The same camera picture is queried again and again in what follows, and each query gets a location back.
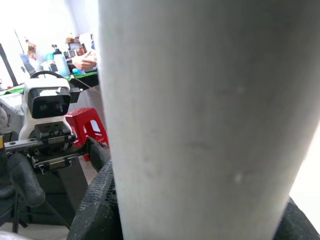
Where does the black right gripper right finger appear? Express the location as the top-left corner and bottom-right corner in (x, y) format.
(272, 196), (320, 240)

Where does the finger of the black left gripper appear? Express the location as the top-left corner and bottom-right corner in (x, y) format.
(6, 152), (47, 207)
(86, 136), (112, 174)

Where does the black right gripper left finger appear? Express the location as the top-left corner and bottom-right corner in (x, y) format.
(66, 159), (123, 240)

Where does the red plastic stool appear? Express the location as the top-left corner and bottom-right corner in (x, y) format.
(65, 107), (110, 162)

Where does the green topped table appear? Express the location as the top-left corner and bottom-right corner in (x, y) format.
(0, 70), (100, 97)

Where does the white plastic bottle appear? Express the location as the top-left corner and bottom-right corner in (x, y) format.
(51, 44), (71, 77)

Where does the person in dark shorts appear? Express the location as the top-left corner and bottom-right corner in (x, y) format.
(72, 49), (100, 71)

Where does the black slanted pole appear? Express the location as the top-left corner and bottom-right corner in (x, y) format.
(0, 42), (20, 87)

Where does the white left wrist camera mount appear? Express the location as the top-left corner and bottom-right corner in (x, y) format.
(18, 78), (72, 141)

